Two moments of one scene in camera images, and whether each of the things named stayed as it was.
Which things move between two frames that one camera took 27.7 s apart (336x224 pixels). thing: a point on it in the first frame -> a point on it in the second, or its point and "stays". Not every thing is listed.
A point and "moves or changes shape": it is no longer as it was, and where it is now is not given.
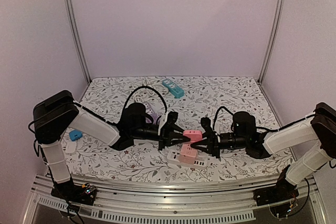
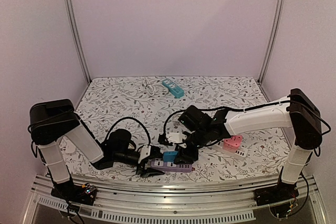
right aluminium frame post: x=277 y=25 stays
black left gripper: x=166 y=136 -> x=148 y=172
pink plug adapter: x=195 y=135 moves or changes shape
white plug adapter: x=71 y=147 stays
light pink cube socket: x=188 y=154 moves or changes shape
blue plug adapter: x=75 y=135 moves or changes shape
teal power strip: x=175 y=91 stays
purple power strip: x=149 y=110 -> x=159 y=164
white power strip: x=173 y=156 -> x=241 y=153
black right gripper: x=214 y=144 -> x=182 y=150
